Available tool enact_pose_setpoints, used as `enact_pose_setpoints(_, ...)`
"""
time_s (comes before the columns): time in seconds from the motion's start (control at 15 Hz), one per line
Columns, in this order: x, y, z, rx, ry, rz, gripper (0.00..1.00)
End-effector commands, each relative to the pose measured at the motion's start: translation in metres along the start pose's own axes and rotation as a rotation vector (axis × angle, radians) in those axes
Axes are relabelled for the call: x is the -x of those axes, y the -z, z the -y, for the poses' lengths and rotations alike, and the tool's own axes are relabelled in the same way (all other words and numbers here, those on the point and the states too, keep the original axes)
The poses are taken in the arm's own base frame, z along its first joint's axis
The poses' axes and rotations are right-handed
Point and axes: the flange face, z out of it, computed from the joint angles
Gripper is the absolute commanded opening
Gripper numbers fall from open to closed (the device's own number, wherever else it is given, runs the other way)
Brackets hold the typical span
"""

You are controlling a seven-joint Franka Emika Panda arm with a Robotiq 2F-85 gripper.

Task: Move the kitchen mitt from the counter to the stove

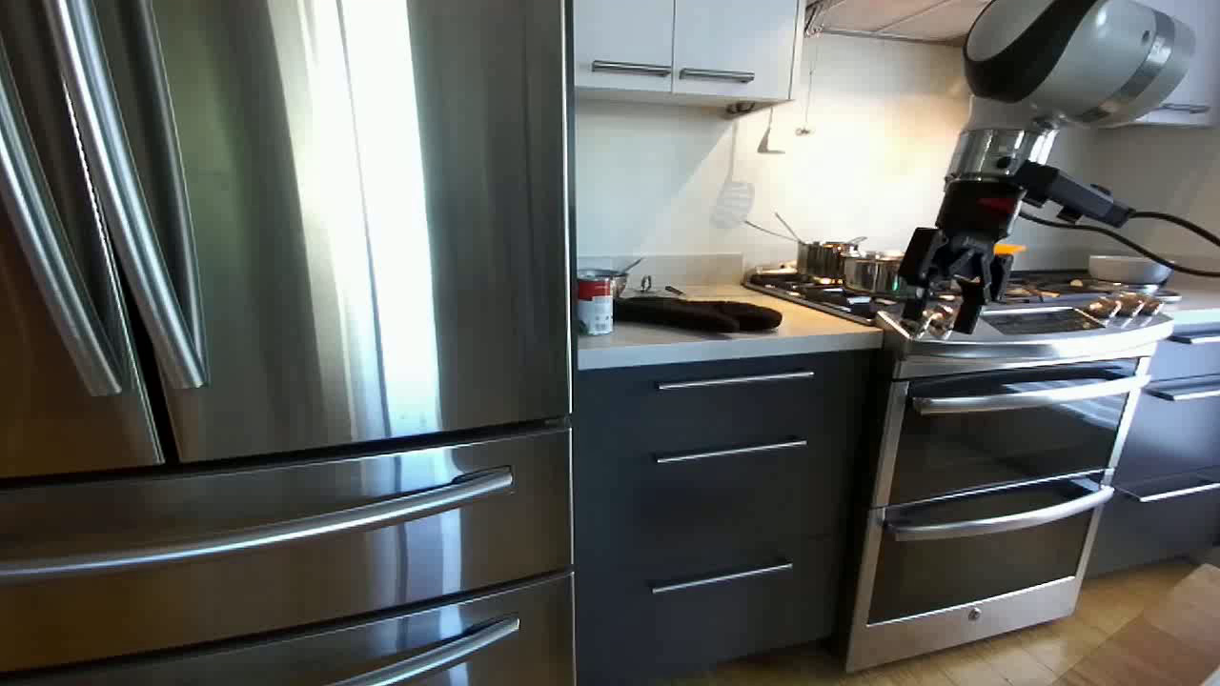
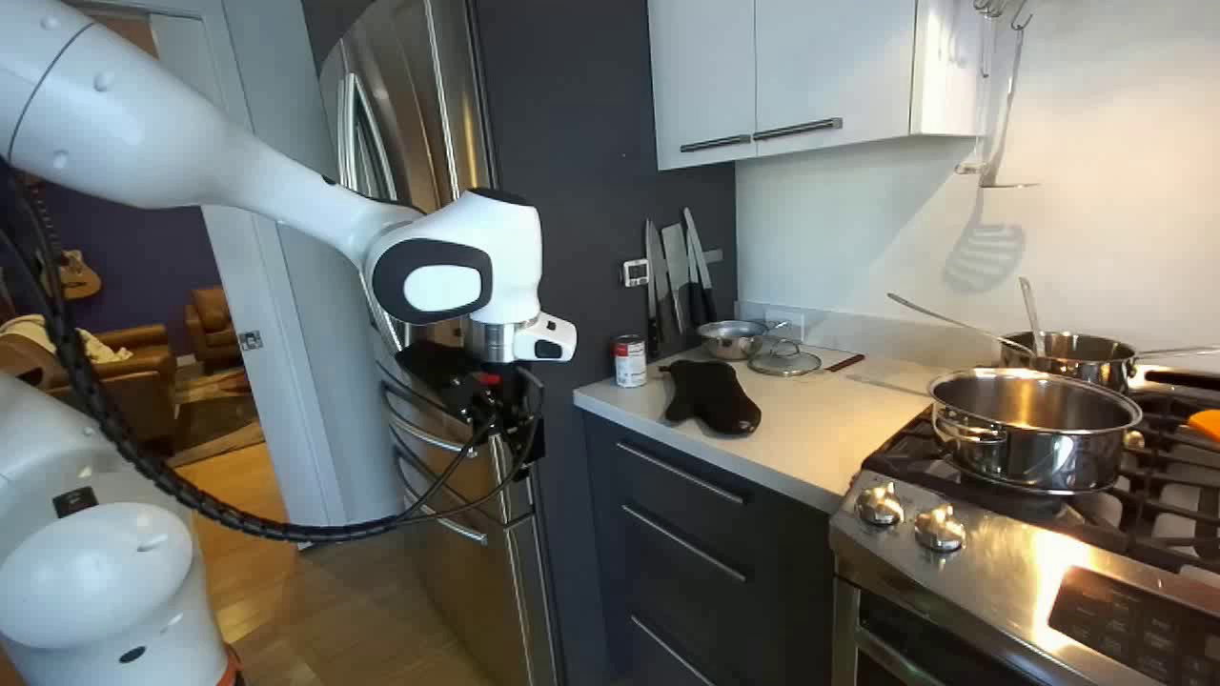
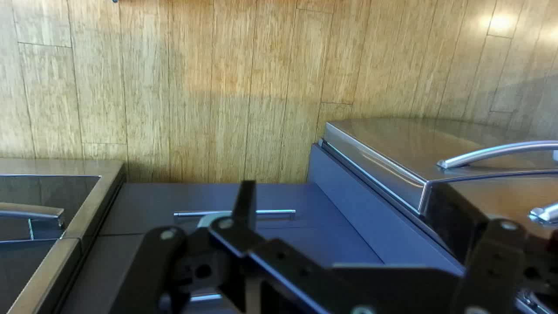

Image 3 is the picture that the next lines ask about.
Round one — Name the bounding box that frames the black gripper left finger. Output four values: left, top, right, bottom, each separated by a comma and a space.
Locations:
110, 227, 189, 314

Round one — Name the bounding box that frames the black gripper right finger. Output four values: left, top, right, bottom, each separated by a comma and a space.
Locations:
450, 220, 527, 314

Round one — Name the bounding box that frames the dark lower kitchen cabinet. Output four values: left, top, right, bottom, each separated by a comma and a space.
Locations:
58, 143, 468, 314

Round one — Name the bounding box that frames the stainless steel refrigerator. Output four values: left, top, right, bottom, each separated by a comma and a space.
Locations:
318, 119, 558, 314

